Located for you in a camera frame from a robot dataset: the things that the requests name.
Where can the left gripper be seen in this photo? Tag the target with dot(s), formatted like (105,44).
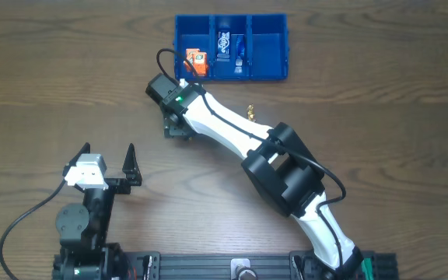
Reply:
(118,186)

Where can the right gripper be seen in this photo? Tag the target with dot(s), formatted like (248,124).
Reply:
(175,130)

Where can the blue candy pack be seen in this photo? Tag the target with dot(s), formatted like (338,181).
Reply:
(223,43)
(240,48)

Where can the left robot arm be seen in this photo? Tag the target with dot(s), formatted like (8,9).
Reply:
(99,210)

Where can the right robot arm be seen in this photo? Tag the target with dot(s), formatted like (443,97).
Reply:
(224,124)

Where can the blue tray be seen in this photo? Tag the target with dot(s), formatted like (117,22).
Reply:
(268,50)

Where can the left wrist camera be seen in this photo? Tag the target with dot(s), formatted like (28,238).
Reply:
(86,171)

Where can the mounting rail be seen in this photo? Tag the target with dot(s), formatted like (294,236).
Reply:
(200,266)

